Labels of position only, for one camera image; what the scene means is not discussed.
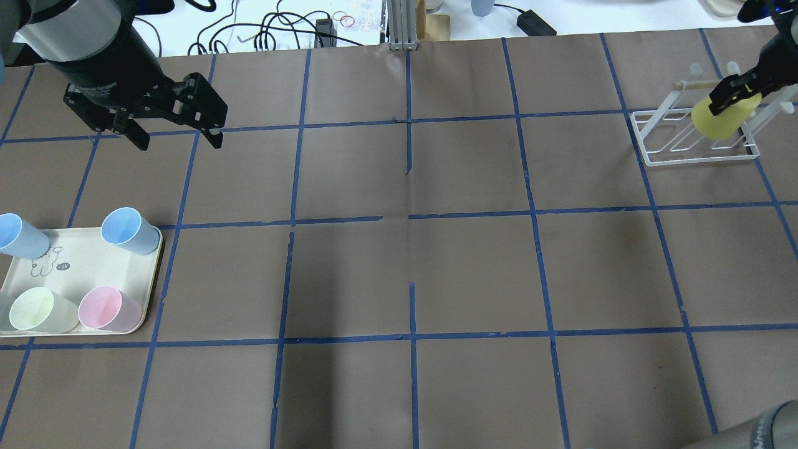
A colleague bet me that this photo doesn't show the beige serving tray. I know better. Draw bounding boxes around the beige serving tray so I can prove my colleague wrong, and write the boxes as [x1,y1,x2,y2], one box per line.
[1,228,163,339]

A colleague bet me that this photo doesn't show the blue cup on desk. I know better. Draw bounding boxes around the blue cup on desk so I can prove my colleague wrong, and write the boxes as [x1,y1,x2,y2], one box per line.
[470,0,495,17]

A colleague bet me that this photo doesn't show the yellow plastic cup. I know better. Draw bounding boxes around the yellow plastic cup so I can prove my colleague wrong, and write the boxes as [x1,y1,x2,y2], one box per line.
[690,94,762,140]

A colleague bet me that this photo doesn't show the blue cup near pink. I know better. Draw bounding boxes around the blue cup near pink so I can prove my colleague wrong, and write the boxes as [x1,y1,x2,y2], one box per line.
[100,207,161,256]

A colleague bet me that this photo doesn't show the white wire cup rack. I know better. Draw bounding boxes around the white wire cup rack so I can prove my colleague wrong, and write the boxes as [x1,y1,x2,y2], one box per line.
[630,64,796,167]

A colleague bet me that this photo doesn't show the wooden mug tree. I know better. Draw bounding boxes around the wooden mug tree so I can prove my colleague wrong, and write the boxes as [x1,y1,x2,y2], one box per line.
[415,1,451,42]

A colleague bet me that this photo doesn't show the cream plastic cup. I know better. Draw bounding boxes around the cream plastic cup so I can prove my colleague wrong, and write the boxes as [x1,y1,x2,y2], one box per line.
[9,286,79,334]

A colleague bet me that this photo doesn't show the aluminium frame post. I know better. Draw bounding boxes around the aluminium frame post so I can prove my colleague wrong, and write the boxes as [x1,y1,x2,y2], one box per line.
[385,1,419,51]

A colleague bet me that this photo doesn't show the blue cup near grey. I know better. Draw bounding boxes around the blue cup near grey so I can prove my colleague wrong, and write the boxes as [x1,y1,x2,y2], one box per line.
[1,213,50,259]

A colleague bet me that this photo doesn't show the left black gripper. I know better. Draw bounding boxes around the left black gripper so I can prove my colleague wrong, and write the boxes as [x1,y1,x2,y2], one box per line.
[48,25,229,151]

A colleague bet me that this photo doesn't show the pink plastic cup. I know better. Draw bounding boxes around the pink plastic cup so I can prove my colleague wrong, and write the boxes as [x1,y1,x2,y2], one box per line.
[78,285,143,332]

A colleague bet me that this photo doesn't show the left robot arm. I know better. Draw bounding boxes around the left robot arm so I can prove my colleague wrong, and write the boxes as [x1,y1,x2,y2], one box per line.
[2,1,228,151]

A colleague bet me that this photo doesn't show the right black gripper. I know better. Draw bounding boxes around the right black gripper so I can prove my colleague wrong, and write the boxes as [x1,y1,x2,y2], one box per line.
[708,34,797,116]

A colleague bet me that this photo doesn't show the black power adapter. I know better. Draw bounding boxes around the black power adapter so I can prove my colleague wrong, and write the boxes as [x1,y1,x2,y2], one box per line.
[516,9,557,36]

